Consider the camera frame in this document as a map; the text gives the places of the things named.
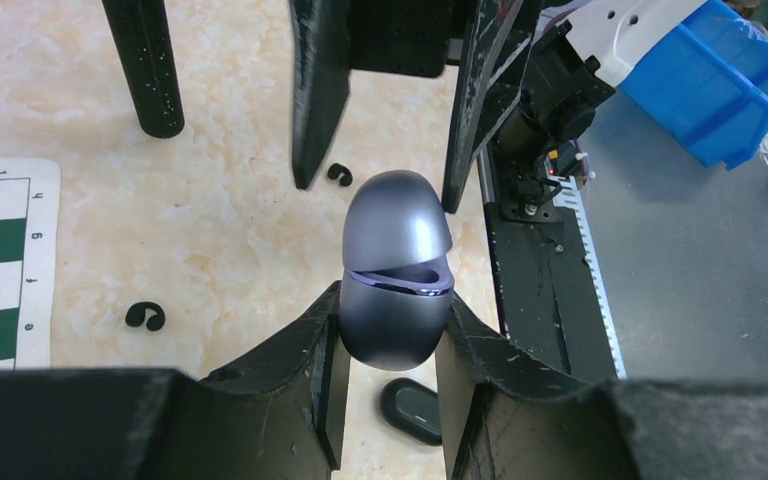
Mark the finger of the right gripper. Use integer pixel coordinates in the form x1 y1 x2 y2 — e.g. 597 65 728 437
441 1 537 214
289 0 350 190

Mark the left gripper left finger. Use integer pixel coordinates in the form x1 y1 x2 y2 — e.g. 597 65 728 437
0 283 350 479

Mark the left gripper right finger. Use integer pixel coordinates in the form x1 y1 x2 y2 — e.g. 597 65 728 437
435 299 768 479

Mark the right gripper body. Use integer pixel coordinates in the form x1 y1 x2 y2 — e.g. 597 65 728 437
348 0 476 78

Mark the lavender earbud charging case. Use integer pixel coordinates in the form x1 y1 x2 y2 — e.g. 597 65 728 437
337 170 455 371

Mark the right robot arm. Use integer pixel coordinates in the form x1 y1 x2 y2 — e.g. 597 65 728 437
290 1 699 213

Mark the black earbud case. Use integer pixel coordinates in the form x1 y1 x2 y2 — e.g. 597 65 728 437
378 377 442 446

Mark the black earbud right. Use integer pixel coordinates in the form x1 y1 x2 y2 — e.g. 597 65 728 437
326 163 353 187

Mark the black earbud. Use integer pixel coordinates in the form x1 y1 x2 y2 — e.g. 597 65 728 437
326 163 353 187
125 301 166 332

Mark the black earbud upper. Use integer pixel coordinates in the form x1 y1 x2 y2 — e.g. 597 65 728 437
125 301 166 332

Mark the blue plastic bin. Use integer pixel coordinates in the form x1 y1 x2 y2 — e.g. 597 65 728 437
620 1 768 170

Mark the green white chessboard mat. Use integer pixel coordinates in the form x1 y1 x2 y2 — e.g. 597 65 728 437
0 158 61 370

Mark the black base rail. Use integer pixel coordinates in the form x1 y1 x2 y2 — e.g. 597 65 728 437
479 145 617 382

